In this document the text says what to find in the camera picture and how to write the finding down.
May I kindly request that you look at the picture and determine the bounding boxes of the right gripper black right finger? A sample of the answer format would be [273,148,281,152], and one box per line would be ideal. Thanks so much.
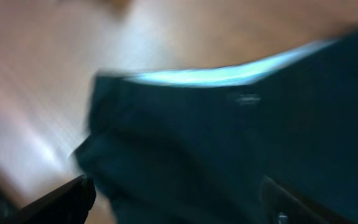
[259,176,352,224]

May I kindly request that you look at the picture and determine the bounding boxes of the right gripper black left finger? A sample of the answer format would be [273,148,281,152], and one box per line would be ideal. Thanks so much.
[11,175,96,224]

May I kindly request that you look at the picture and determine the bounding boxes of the black shorts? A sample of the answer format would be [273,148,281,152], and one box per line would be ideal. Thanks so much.
[75,29,358,223]

